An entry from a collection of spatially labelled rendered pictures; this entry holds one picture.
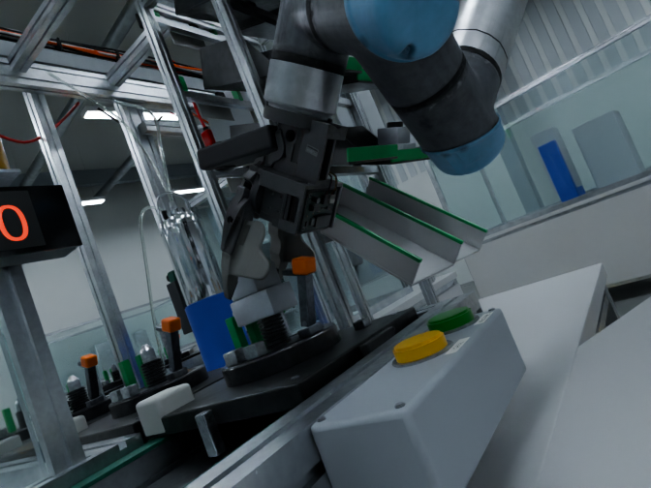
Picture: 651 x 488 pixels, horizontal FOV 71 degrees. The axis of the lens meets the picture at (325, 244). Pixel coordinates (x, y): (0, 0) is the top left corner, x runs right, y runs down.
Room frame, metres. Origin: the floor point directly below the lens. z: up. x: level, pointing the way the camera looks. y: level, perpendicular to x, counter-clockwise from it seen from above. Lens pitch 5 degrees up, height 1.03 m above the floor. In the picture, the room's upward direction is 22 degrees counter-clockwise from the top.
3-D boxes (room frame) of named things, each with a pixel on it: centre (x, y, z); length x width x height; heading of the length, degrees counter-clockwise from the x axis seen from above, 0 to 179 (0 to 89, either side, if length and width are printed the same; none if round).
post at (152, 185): (1.81, 0.55, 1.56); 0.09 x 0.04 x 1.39; 146
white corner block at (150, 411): (0.51, 0.23, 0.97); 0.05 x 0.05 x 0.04; 56
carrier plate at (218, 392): (0.54, 0.09, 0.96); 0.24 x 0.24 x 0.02; 56
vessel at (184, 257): (1.49, 0.42, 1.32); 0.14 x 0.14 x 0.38
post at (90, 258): (1.52, 0.75, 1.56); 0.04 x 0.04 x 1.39; 56
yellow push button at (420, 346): (0.35, -0.04, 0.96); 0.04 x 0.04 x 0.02
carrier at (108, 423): (0.68, 0.31, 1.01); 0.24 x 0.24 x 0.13; 56
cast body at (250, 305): (0.55, 0.10, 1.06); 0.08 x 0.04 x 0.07; 55
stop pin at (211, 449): (0.44, 0.16, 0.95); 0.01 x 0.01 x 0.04; 56
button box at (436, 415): (0.35, -0.04, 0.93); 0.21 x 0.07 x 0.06; 146
